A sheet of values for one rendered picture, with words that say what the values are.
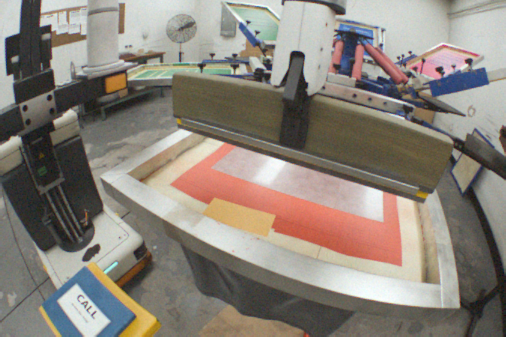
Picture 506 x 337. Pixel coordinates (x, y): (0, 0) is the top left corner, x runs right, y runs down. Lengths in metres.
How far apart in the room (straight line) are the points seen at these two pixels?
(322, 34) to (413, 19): 4.85
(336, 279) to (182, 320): 1.09
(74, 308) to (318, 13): 0.41
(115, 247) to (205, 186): 0.92
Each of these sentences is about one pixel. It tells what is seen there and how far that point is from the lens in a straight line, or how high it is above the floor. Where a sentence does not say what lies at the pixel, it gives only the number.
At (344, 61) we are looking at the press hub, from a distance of 1.53.
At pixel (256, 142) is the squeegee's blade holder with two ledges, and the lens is 0.30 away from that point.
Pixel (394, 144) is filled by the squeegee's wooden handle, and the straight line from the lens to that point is 0.28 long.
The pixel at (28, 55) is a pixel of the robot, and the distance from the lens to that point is 0.61.
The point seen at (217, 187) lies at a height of 0.96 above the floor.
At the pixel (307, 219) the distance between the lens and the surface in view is 0.37.
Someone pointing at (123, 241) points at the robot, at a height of 0.28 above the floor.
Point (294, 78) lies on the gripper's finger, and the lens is 0.23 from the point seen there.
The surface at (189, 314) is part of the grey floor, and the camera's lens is 1.30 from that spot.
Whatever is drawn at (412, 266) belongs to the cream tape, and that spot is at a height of 0.96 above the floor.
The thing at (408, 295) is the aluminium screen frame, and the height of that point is 0.99.
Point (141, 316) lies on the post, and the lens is 0.29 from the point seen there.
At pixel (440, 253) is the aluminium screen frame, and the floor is 0.99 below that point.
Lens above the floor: 1.21
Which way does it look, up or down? 28 degrees down
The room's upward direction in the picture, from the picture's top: 4 degrees clockwise
